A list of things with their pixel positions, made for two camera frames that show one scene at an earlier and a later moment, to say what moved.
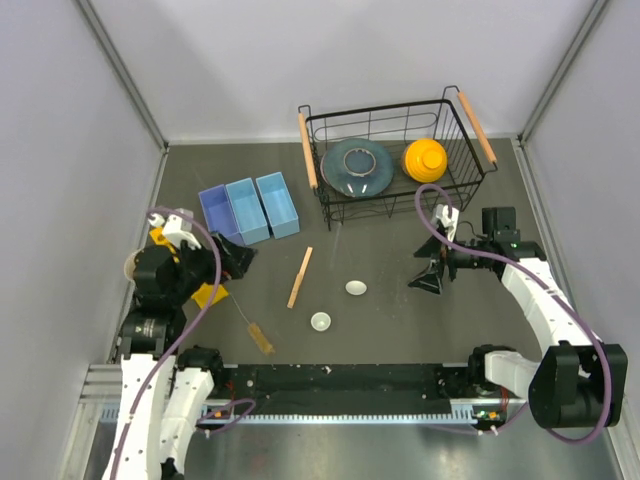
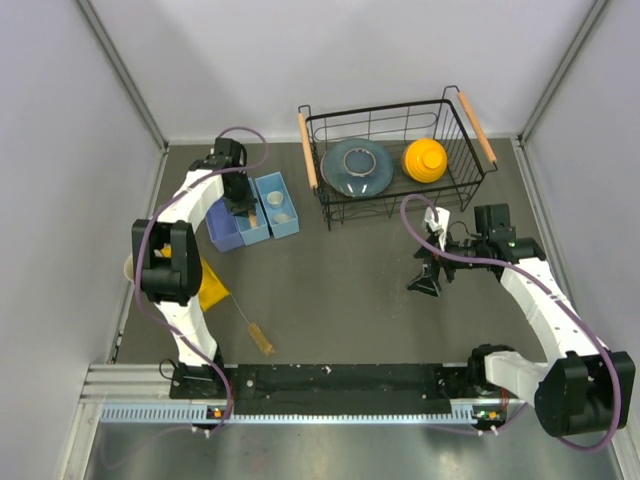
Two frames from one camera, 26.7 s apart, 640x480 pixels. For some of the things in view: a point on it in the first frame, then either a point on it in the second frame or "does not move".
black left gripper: [235, 259] → [243, 206]
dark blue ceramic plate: [357, 167] does not move
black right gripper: [429, 281] does not move
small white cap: [356, 287] → [282, 218]
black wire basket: [396, 162] does not move
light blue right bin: [279, 204] does not move
